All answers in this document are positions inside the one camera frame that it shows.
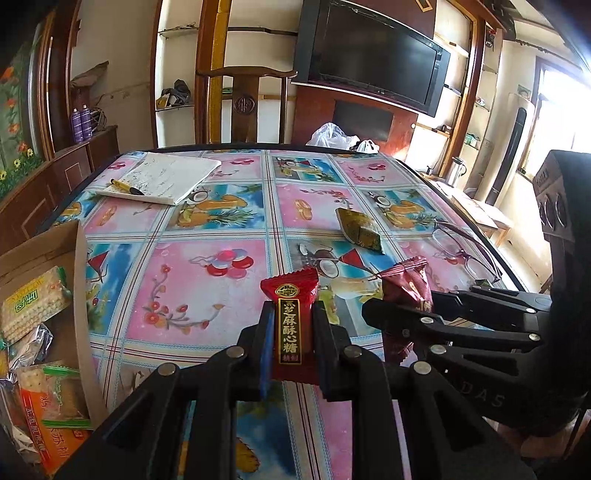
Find white notebook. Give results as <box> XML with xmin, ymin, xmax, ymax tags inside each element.
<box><xmin>95</xmin><ymin>152</ymin><xmax>222</xmax><ymax>206</ymax></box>

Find large white plastic bag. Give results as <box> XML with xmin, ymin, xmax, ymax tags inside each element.
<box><xmin>307</xmin><ymin>122</ymin><xmax>361</xmax><ymax>151</ymax></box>

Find yellow label cracker packet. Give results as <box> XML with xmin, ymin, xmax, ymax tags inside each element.
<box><xmin>0</xmin><ymin>267</ymin><xmax>72</xmax><ymax>344</ymax></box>

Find printed fruit tablecloth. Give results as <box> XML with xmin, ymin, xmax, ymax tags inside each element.
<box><xmin>46</xmin><ymin>148</ymin><xmax>520</xmax><ymax>480</ymax></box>

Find dark red snack packet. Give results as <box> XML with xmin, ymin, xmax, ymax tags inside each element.
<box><xmin>379</xmin><ymin>257</ymin><xmax>433</xmax><ymax>367</ymax></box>

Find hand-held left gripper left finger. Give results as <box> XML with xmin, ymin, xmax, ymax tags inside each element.
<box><xmin>55</xmin><ymin>302</ymin><xmax>278</xmax><ymax>480</ymax></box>

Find red frame eyeglasses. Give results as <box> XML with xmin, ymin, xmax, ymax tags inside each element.
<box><xmin>431</xmin><ymin>220</ymin><xmax>504</xmax><ymax>284</ymax></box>

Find brown paper bag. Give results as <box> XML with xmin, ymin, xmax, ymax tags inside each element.
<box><xmin>71</xmin><ymin>62</ymin><xmax>109</xmax><ymax>88</ymax></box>

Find red black label candy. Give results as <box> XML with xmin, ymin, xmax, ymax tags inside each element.
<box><xmin>260</xmin><ymin>267</ymin><xmax>320</xmax><ymax>386</ymax></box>

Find black tall board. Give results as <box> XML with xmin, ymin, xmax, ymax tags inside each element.
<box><xmin>487</xmin><ymin>107</ymin><xmax>527</xmax><ymax>206</ymax></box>

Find wooden chair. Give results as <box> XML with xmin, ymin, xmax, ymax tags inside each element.
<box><xmin>196</xmin><ymin>65</ymin><xmax>291</xmax><ymax>148</ymax></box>

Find yellow black pen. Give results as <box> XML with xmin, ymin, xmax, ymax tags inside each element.
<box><xmin>110</xmin><ymin>179</ymin><xmax>146</xmax><ymax>197</ymax></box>

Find wooden cabinet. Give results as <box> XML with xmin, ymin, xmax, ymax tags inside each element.
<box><xmin>0</xmin><ymin>126</ymin><xmax>120</xmax><ymax>254</ymax></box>

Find black glass cabinet door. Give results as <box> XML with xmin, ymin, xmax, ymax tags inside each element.
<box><xmin>333</xmin><ymin>100</ymin><xmax>393</xmax><ymax>144</ymax></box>

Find cardboard box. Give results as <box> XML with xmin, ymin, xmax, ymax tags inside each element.
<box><xmin>0</xmin><ymin>220</ymin><xmax>109</xmax><ymax>480</ymax></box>

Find silver foil snack packet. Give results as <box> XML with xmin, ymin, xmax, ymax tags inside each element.
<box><xmin>9</xmin><ymin>323</ymin><xmax>54</xmax><ymax>370</ymax></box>

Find dark bag on shelf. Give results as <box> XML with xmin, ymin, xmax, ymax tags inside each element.
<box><xmin>157</xmin><ymin>79</ymin><xmax>192</xmax><ymax>110</ymax></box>

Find green end cracker packet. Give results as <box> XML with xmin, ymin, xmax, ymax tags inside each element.
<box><xmin>41</xmin><ymin>364</ymin><xmax>92</xmax><ymax>430</ymax></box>

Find steel thermos mug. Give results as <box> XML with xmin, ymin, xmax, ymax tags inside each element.
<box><xmin>445</xmin><ymin>157</ymin><xmax>467</xmax><ymax>188</ymax></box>

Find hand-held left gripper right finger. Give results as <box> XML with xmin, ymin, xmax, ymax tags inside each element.
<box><xmin>311</xmin><ymin>305</ymin><xmax>536</xmax><ymax>480</ymax></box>

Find orange cracker packet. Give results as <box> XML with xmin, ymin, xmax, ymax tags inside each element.
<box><xmin>16</xmin><ymin>369</ymin><xmax>93</xmax><ymax>476</ymax></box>

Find flower wall mural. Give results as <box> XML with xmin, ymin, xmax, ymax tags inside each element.
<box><xmin>0</xmin><ymin>28</ymin><xmax>44</xmax><ymax>199</ymax></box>

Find low wooden bench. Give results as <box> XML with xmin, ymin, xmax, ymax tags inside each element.
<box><xmin>434</xmin><ymin>180</ymin><xmax>513</xmax><ymax>245</ymax></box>

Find black television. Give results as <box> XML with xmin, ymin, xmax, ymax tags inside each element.
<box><xmin>291</xmin><ymin>0</ymin><xmax>451</xmax><ymax>118</ymax></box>

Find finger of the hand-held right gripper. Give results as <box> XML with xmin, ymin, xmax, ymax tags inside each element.
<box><xmin>362</xmin><ymin>299</ymin><xmax>543</xmax><ymax>358</ymax></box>
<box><xmin>431</xmin><ymin>286</ymin><xmax>552</xmax><ymax>324</ymax></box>

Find olive green snack packet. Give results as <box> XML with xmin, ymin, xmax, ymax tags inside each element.
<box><xmin>335</xmin><ymin>208</ymin><xmax>384</xmax><ymax>254</ymax></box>

